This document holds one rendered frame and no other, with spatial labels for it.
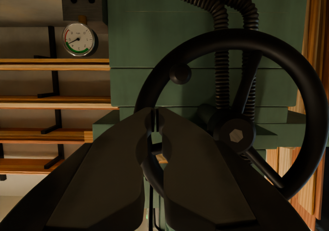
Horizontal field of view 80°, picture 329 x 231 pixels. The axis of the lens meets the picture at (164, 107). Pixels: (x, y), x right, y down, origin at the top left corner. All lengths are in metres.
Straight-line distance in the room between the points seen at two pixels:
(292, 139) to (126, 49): 0.45
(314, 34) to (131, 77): 1.62
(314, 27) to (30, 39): 3.44
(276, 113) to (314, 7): 1.48
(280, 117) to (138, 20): 0.40
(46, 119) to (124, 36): 3.21
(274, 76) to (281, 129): 0.13
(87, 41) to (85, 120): 2.93
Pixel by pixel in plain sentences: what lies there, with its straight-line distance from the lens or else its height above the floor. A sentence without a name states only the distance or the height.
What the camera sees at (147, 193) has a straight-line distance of 0.94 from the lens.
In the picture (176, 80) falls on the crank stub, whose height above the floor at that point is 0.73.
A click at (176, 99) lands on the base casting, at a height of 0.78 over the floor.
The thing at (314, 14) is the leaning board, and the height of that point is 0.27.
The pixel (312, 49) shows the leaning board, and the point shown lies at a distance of 1.91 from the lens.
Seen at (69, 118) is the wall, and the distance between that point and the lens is 3.43.
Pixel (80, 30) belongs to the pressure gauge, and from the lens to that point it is 0.43.
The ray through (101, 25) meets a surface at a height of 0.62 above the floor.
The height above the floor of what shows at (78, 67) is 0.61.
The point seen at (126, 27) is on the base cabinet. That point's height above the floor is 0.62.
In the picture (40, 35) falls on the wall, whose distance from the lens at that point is 3.60.
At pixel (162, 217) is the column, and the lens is 1.02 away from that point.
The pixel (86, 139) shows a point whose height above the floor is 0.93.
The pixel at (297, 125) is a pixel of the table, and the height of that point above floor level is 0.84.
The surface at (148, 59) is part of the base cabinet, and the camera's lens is 0.46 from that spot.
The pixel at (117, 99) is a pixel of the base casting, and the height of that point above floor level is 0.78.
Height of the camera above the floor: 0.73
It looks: 9 degrees up
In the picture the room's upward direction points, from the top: 180 degrees counter-clockwise
